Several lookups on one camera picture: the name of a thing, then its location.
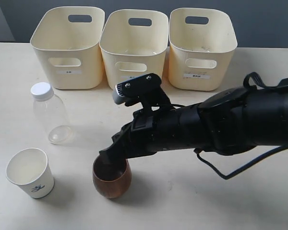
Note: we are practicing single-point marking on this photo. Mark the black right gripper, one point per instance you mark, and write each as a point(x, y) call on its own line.
point(133, 138)

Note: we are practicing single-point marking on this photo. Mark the brown wooden cup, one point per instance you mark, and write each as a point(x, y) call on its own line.
point(111, 180)

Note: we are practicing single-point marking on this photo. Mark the clear plastic bottle white cap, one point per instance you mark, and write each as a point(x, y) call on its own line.
point(51, 113)

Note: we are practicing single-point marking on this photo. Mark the white paper cup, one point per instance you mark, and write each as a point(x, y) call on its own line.
point(29, 170)

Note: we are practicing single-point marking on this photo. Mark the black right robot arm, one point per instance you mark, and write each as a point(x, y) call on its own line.
point(230, 122)

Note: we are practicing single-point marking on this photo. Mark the middle cream plastic bin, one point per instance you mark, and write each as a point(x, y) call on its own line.
point(134, 43)

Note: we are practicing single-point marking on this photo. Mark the cream plastic bin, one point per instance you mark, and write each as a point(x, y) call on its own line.
point(202, 43)
point(134, 43)
point(66, 43)

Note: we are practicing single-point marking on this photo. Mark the left cream plastic bin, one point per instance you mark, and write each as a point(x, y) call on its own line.
point(66, 43)

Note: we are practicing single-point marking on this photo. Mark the right cream plastic bin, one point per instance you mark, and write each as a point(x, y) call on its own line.
point(202, 43)

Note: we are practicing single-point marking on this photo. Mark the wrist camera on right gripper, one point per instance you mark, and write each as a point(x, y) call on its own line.
point(145, 89)

